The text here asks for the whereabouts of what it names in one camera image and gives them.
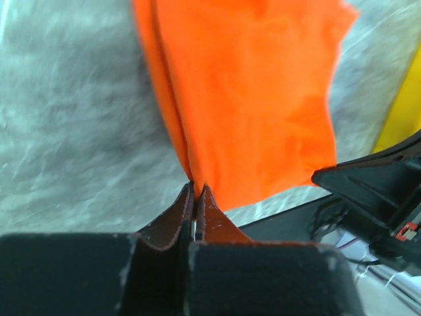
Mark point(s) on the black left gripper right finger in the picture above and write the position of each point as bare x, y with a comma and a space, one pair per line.
230, 274

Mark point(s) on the yellow plastic bin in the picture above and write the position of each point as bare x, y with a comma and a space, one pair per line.
403, 119

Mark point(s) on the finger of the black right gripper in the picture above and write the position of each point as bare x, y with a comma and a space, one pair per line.
384, 186

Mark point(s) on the black base crossbar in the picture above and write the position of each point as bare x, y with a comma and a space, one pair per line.
295, 235

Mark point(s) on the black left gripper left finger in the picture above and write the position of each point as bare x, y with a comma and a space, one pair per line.
140, 273

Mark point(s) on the orange t shirt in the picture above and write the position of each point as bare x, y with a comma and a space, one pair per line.
243, 89

